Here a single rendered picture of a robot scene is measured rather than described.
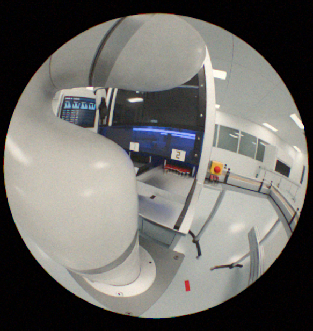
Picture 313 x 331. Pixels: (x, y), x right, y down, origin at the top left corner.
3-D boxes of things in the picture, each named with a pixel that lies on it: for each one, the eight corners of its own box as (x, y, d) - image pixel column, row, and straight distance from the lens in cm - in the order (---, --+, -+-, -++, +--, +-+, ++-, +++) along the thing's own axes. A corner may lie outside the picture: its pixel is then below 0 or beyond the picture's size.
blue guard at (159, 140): (76, 140, 206) (77, 130, 205) (198, 163, 62) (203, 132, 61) (76, 140, 205) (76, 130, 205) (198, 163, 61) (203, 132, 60)
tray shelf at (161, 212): (124, 160, 99) (124, 158, 99) (201, 181, 73) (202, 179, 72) (77, 173, 75) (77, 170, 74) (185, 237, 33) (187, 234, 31)
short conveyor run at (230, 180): (202, 184, 75) (208, 162, 70) (203, 177, 89) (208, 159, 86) (267, 200, 104) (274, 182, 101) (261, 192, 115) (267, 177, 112)
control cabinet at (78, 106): (91, 159, 132) (96, 95, 136) (97, 162, 115) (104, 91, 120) (55, 167, 121) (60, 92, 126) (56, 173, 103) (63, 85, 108)
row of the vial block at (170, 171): (164, 171, 72) (164, 165, 70) (188, 178, 68) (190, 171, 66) (162, 172, 70) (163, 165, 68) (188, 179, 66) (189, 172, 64)
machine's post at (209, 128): (170, 244, 130) (200, 47, 118) (175, 246, 130) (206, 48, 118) (168, 248, 127) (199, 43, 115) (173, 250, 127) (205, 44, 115)
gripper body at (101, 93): (93, 95, 66) (94, 111, 63) (94, 87, 57) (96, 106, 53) (104, 92, 67) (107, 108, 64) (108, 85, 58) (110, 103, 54)
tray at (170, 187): (161, 168, 77) (162, 164, 76) (195, 177, 72) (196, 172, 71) (131, 185, 50) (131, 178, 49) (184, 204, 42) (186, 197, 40)
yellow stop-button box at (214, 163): (209, 170, 69) (212, 159, 67) (219, 172, 70) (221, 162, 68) (209, 173, 61) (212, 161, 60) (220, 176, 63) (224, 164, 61)
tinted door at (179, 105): (142, 122, 77) (152, 63, 102) (204, 128, 62) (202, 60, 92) (142, 121, 76) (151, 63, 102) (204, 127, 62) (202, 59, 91)
